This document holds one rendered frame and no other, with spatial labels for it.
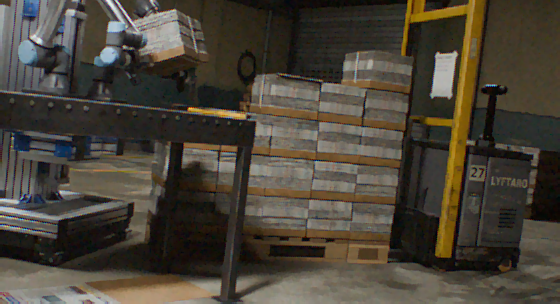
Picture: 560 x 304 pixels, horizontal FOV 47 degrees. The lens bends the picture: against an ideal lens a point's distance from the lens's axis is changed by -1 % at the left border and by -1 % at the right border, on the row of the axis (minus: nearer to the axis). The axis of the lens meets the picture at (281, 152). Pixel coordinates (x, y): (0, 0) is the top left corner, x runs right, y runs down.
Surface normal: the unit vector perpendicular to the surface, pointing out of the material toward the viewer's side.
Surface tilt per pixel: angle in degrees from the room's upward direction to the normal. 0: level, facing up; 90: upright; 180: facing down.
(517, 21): 90
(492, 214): 90
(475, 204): 90
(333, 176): 89
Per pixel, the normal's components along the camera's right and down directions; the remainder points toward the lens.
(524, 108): -0.71, -0.05
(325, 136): 0.37, 0.09
